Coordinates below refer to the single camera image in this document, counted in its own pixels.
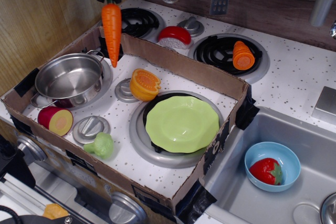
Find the orange toy carrot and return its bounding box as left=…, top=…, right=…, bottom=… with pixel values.
left=101, top=0, right=122, bottom=68

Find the green plastic plate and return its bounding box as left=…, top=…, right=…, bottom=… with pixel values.
left=145, top=95, right=220, bottom=154

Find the orange toy carrot slice piece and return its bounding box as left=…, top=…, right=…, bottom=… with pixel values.
left=233, top=40, right=255, bottom=71

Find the black burner under plate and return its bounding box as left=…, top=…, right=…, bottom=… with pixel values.
left=142, top=92, right=211, bottom=154

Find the black burner coil back left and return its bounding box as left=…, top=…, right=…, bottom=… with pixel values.
left=121, top=8, right=160, bottom=38

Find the red white toy sushi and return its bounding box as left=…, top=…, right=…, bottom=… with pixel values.
left=158, top=26, right=193, bottom=49

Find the silver stove knob back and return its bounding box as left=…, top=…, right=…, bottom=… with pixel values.
left=178, top=17, right=204, bottom=38

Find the silver stove knob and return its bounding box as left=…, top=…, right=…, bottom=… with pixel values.
left=114, top=78, right=139, bottom=103
left=178, top=17, right=204, bottom=38
left=72, top=116, right=111, bottom=145

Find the stainless steel pot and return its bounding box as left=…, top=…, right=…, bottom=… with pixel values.
left=30, top=50, right=104, bottom=109

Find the silver stove knob middle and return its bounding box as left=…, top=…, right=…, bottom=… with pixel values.
left=114, top=78, right=139, bottom=103

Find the orange toy pumpkin half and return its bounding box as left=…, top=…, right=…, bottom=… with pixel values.
left=129, top=69, right=161, bottom=101

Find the red yellow toy fruit half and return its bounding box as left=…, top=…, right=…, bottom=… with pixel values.
left=37, top=106, right=74, bottom=136

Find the silver stove knob front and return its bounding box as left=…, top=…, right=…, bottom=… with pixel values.
left=72, top=116, right=111, bottom=145

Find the green toy broccoli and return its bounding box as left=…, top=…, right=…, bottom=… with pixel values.
left=83, top=132, right=114, bottom=159

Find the cardboard fence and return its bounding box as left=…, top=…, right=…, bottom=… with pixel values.
left=3, top=34, right=254, bottom=223

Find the silver oven knob left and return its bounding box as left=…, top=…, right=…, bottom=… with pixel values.
left=17, top=135, right=47, bottom=165

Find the silver oven knob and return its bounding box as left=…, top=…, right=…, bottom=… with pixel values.
left=17, top=135, right=47, bottom=165
left=109, top=191, right=147, bottom=224

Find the silver oven knob right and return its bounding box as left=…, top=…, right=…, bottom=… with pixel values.
left=109, top=191, right=147, bottom=224

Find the grey faucet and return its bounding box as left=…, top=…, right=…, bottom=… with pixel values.
left=309, top=0, right=334, bottom=27

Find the yellow toy piece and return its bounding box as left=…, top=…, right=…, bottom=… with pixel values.
left=42, top=203, right=69, bottom=220

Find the red toy strawberry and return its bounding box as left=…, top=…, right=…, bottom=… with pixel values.
left=249, top=158, right=282, bottom=186

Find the blue plastic bowl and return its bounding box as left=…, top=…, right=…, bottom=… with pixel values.
left=244, top=142, right=301, bottom=193

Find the silver sink basin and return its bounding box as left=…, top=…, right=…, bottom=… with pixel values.
left=205, top=107, right=335, bottom=223

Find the black cable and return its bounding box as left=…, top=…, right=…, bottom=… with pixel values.
left=0, top=205, right=22, bottom=224

